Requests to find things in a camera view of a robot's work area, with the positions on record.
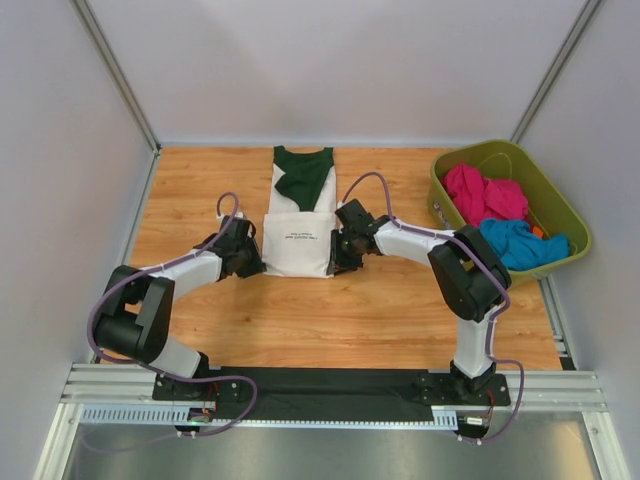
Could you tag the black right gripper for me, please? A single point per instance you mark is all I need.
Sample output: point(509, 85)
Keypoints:
point(337, 263)

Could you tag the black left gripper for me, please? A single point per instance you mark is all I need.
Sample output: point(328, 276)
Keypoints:
point(257, 266)

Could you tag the white and green raglan t-shirt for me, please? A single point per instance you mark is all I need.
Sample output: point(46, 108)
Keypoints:
point(300, 219)

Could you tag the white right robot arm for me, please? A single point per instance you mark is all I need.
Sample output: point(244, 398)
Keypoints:
point(472, 280)

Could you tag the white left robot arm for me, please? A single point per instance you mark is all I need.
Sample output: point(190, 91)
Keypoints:
point(134, 319)

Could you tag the magenta pink t-shirt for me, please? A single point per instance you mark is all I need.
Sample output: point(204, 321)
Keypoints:
point(478, 198)

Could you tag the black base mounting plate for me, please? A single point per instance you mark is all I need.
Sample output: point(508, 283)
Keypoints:
point(365, 393)

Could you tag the olive green plastic bin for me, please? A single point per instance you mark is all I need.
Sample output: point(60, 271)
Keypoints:
point(547, 209)

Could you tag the blue t-shirt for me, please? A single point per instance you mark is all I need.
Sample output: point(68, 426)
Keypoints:
point(518, 248)

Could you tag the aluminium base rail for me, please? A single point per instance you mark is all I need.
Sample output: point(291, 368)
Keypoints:
point(544, 391)

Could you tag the grey slotted cable duct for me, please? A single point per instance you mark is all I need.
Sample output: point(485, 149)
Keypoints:
point(185, 416)

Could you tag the aluminium corner frame post left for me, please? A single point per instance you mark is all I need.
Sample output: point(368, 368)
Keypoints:
point(96, 34)

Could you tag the aluminium corner frame post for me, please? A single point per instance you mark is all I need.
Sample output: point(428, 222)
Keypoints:
point(96, 34)
point(578, 29)

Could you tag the aluminium corner frame post right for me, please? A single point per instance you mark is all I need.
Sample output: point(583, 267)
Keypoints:
point(578, 29)

